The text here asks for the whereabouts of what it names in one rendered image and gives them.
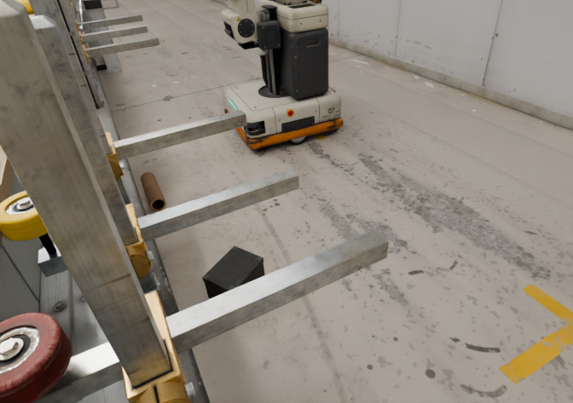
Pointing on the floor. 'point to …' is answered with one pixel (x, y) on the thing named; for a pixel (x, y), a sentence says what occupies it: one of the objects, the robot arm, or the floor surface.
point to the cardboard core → (153, 192)
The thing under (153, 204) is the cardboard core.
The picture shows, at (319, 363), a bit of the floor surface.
